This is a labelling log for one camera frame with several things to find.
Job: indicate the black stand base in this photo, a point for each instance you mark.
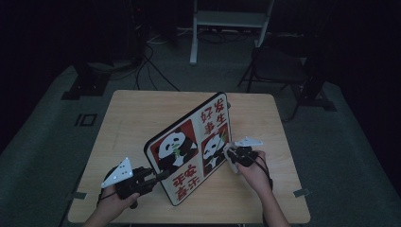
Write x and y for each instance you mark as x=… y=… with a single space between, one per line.
x=315 y=94
x=90 y=83

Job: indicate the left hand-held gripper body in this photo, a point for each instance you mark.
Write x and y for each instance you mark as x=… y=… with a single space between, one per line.
x=132 y=184

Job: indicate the panda picture board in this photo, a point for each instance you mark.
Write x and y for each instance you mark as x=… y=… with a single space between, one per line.
x=186 y=151

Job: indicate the person's left hand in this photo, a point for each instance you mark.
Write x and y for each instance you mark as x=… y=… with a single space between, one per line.
x=115 y=201

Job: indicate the grey tape strip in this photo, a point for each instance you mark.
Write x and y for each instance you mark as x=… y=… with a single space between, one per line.
x=301 y=192
x=79 y=195

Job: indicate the white metal stand frame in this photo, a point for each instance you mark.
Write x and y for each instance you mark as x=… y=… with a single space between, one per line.
x=230 y=19

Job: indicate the dark equipment rack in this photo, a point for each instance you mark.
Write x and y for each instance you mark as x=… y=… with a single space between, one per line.
x=137 y=31

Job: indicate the person's right hand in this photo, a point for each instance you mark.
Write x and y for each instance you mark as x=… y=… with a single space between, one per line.
x=255 y=176

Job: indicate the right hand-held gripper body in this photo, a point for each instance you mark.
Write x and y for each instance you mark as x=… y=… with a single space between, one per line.
x=246 y=156

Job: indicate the black folding chair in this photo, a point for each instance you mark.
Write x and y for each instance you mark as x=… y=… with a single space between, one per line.
x=277 y=67

